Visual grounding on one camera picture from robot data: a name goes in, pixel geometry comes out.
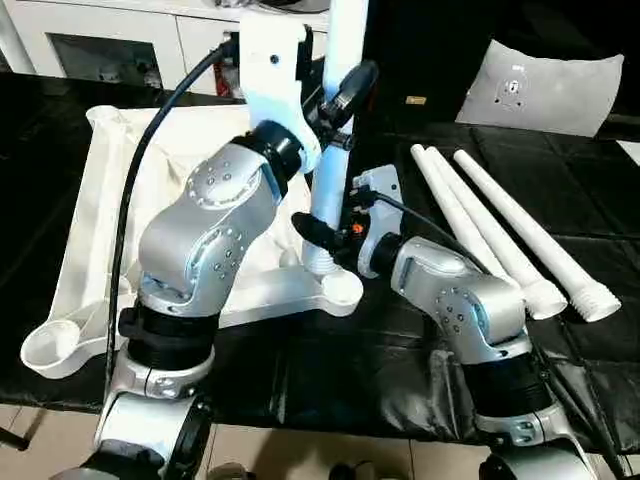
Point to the white plastic table top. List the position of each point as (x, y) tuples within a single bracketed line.
[(90, 250)]

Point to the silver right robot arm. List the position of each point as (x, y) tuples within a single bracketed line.
[(460, 300)]

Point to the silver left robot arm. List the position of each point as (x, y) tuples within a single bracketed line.
[(200, 250)]

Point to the black box with yellow label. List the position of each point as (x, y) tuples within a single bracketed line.
[(430, 50)]

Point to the white plastic bag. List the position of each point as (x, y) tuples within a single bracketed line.
[(550, 90)]

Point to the white cabinet with glass doors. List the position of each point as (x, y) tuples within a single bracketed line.
[(120, 30)]

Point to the dark grey robot foot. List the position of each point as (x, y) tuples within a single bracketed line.
[(232, 472), (360, 471)]

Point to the white flat board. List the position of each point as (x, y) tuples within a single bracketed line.
[(631, 152)]

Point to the black stand leg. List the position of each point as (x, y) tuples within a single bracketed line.
[(14, 437)]

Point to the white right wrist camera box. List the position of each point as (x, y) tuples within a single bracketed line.
[(378, 188)]

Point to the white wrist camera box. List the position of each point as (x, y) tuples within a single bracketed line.
[(272, 70), (378, 188)]

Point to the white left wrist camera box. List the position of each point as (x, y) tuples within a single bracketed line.
[(272, 70)]

